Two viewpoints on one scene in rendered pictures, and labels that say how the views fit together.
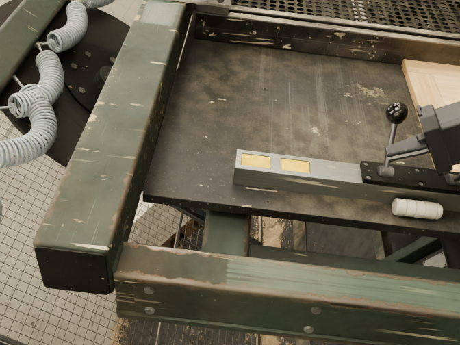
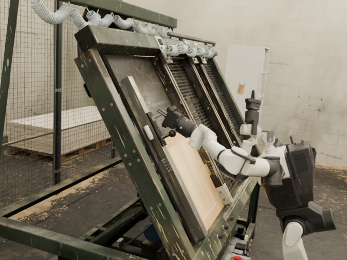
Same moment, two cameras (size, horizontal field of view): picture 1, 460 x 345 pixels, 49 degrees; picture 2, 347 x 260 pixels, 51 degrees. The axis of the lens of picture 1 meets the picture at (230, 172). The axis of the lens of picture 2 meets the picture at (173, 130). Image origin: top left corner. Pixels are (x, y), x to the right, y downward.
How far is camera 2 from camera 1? 121 cm
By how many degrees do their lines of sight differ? 20
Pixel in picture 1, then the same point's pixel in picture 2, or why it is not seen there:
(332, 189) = (138, 107)
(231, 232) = not seen: hidden behind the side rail
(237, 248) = not seen: hidden behind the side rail
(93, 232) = (98, 37)
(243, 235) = not seen: hidden behind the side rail
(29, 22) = (117, 6)
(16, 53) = (106, 6)
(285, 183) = (131, 93)
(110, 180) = (109, 38)
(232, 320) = (93, 88)
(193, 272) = (101, 68)
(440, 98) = (182, 140)
